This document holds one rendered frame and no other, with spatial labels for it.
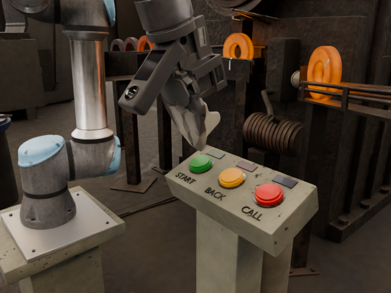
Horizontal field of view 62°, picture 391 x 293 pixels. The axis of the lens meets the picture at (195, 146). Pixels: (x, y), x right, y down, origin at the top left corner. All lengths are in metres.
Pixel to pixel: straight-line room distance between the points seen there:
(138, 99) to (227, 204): 0.20
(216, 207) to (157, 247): 0.90
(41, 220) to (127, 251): 0.49
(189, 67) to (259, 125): 0.72
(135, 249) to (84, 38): 0.84
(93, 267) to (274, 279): 0.57
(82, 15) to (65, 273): 0.70
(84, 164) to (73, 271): 0.32
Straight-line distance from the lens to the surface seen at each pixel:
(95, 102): 0.93
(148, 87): 0.45
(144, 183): 1.88
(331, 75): 0.99
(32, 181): 0.96
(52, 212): 0.99
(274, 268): 0.75
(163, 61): 0.46
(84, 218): 1.03
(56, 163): 0.94
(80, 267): 1.08
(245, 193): 0.51
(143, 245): 1.40
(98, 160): 0.95
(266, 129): 1.17
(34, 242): 0.97
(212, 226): 0.56
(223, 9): 1.50
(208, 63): 0.50
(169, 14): 0.46
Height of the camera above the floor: 0.83
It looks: 20 degrees down
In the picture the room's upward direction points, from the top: straight up
